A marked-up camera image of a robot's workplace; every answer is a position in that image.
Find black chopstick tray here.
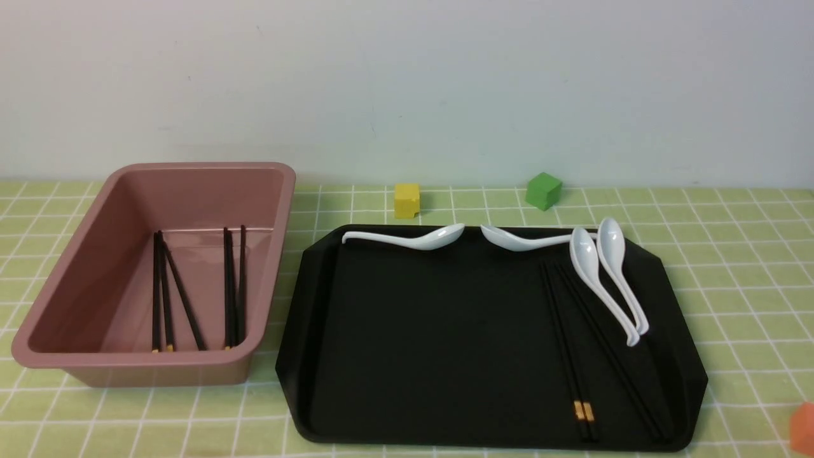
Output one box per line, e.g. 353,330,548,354
547,263,600,443
553,265,668,443
540,263,592,443

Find white spoon far left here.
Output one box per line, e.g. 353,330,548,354
341,223,466,251

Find white spoon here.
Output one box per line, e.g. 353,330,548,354
341,223,466,251
597,217,649,336
480,225,574,252
569,227,640,347

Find yellow cube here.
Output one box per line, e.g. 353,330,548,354
394,183,420,219

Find white spoon centre back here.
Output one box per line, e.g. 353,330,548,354
480,225,574,252

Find black plastic tray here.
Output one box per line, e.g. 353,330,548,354
276,225,708,452

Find green cube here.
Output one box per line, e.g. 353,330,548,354
525,173,563,211

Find black chopstick bin rightmost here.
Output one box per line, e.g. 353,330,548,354
235,225,247,345

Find black chopstick bin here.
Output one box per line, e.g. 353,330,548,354
151,232,161,353
222,227,235,350
235,225,247,345
155,231,176,352

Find white spoon inner right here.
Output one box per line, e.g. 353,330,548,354
569,227,640,347

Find white spoon outer right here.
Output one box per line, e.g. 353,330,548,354
597,217,649,336

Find black chopstick bin diagonal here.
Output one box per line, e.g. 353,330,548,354
161,237,207,351

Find pink plastic bin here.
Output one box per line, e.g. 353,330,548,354
11,162,296,387

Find black chopstick bin leftmost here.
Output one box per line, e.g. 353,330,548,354
151,232,161,353

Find orange cube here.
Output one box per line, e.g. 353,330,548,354
789,402,813,457

